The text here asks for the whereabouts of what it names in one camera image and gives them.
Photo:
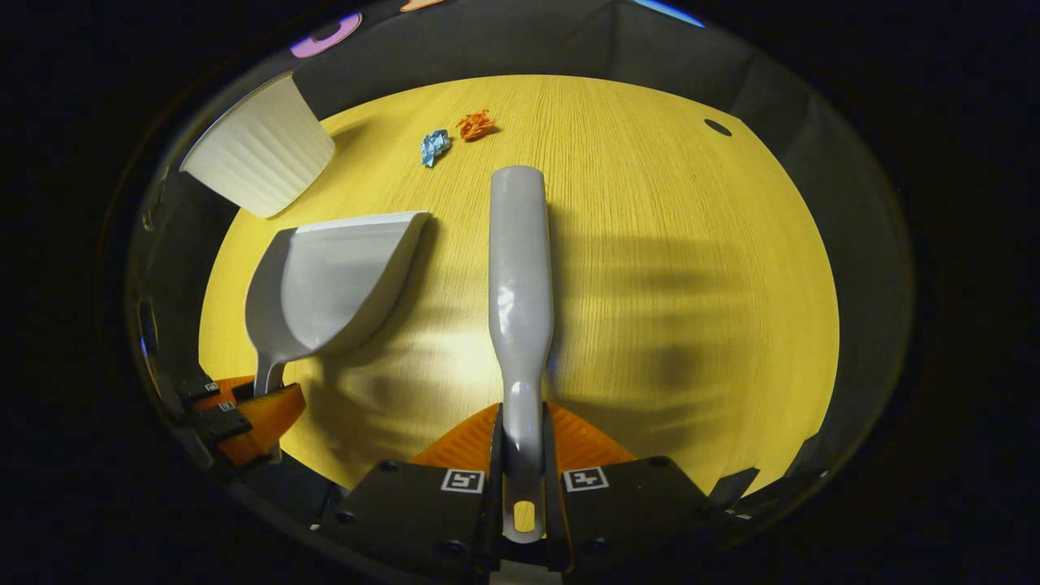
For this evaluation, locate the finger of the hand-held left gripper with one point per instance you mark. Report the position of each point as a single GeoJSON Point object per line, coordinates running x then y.
{"type": "Point", "coordinates": [199, 388]}
{"type": "Point", "coordinates": [223, 422]}

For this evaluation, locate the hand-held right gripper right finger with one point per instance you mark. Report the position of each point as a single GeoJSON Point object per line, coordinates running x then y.
{"type": "Point", "coordinates": [634, 512]}

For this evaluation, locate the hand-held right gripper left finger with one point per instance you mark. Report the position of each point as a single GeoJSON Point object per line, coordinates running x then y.
{"type": "Point", "coordinates": [414, 512]}

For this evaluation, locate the grey plastic dustpan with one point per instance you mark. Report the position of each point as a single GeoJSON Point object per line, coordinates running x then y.
{"type": "Point", "coordinates": [325, 284]}

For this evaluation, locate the small grey broom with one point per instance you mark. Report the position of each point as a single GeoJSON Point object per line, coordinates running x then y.
{"type": "Point", "coordinates": [520, 268]}

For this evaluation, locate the blue paper scrap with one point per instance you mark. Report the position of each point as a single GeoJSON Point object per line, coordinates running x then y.
{"type": "Point", "coordinates": [434, 146]}

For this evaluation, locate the orange paper scrap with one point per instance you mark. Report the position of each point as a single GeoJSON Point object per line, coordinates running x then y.
{"type": "Point", "coordinates": [475, 126]}

